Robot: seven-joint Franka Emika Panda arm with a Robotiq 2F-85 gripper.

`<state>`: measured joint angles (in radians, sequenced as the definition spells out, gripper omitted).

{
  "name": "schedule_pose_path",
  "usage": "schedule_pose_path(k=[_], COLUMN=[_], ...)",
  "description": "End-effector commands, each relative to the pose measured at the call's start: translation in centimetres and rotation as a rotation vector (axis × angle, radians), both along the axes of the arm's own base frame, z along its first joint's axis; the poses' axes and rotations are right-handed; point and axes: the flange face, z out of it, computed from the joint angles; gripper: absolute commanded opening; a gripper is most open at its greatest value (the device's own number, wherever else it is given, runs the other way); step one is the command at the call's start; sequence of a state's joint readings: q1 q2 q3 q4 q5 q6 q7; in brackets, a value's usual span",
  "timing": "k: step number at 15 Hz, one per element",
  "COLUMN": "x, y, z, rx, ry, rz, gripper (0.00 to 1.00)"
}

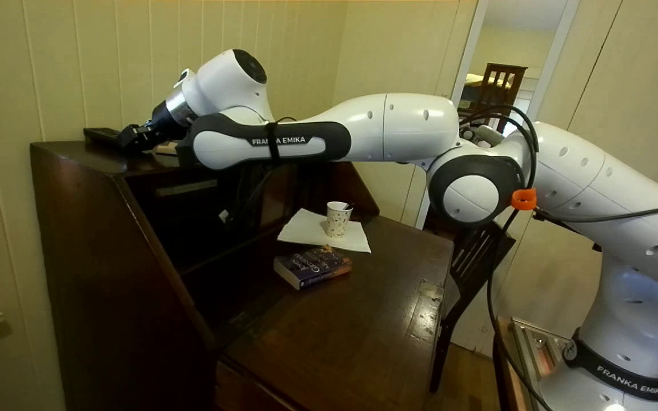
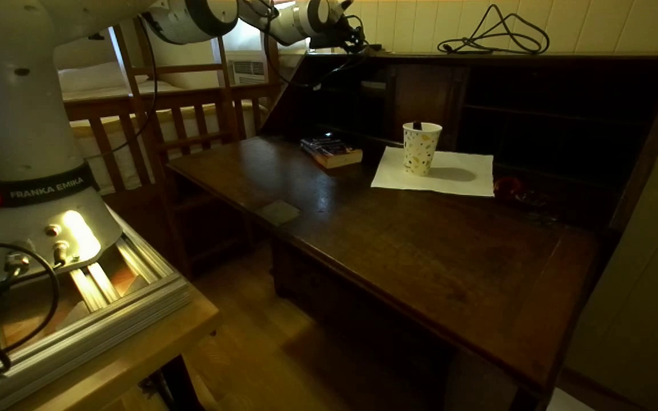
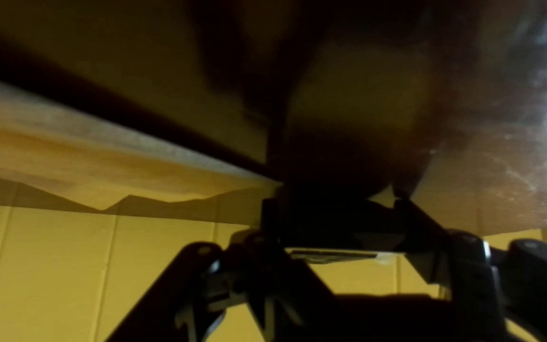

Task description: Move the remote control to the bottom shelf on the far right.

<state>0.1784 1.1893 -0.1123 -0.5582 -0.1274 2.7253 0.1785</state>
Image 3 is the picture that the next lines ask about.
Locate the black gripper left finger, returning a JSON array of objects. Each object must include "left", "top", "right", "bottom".
[{"left": 105, "top": 196, "right": 314, "bottom": 342}]

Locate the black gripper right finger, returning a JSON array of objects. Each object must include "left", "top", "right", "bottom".
[{"left": 394, "top": 196, "right": 510, "bottom": 342}]

